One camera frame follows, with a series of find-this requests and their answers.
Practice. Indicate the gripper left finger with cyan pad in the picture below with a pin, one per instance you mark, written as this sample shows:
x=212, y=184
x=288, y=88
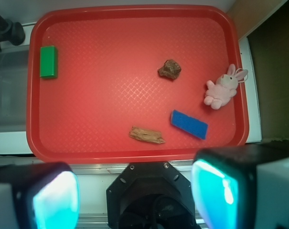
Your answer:
x=39, y=196

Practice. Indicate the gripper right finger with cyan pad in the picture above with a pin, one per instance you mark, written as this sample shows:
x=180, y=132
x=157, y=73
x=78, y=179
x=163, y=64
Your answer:
x=242, y=187

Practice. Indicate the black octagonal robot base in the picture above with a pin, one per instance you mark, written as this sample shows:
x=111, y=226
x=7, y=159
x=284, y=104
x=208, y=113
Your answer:
x=151, y=196

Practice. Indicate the pink plush bunny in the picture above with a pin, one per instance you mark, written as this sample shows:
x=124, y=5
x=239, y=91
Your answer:
x=220, y=93

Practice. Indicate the blue sponge block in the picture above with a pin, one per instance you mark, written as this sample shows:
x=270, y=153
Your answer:
x=189, y=124

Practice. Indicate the brown wood piece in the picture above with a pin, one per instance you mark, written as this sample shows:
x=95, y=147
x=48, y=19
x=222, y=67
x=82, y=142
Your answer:
x=146, y=135

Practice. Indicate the brown rock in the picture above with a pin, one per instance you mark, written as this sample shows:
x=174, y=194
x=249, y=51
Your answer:
x=171, y=69

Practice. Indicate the green rectangular block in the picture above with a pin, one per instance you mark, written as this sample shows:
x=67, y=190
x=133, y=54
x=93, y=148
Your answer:
x=48, y=62

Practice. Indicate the stainless steel sink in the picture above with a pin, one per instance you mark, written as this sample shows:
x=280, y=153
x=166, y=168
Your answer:
x=13, y=88

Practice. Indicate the red plastic tray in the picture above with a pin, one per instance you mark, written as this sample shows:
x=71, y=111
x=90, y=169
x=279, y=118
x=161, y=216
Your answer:
x=108, y=82

